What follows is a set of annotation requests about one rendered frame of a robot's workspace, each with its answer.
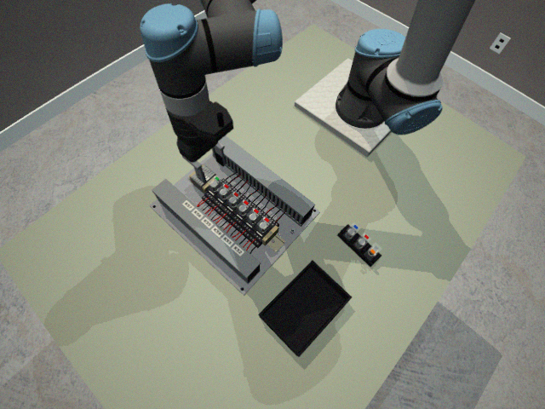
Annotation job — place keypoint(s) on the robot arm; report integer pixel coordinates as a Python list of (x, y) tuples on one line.
[(182, 50)]

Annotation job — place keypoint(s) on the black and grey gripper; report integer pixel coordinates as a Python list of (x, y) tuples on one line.
[(209, 126)]

